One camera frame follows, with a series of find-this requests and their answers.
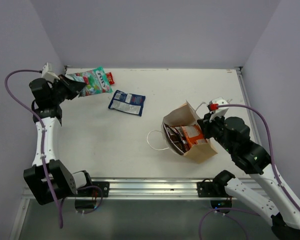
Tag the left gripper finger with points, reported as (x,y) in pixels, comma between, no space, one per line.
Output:
(66,81)
(75,88)

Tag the orange snack packet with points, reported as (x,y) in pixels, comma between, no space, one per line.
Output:
(193,135)

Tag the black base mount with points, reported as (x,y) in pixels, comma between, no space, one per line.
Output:
(89,198)
(207,188)

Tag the red Doritos chip bag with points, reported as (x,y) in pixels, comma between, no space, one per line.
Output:
(175,131)

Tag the brown chip bag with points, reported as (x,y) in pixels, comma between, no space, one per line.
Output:
(178,145)

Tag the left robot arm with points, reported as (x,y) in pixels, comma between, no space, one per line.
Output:
(48,178)

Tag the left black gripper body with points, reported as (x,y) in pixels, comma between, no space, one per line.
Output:
(59,91)

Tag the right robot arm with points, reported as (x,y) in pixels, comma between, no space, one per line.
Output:
(281,208)

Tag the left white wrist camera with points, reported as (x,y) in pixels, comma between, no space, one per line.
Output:
(47,73)

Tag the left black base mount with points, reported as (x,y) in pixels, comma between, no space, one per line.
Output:
(89,198)

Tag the aluminium front rail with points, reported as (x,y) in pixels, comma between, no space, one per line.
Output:
(151,188)

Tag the blue snack bag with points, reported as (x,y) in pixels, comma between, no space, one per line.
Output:
(128,103)

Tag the small red snack packet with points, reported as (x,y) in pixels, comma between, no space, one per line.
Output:
(110,78)

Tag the brown paper bag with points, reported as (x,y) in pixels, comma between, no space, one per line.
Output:
(186,115)

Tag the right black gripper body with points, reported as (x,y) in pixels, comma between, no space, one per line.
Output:
(214,129)

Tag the teal Fox's candy bag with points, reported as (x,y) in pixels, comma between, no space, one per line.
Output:
(96,82)

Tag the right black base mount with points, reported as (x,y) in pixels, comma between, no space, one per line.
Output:
(207,188)

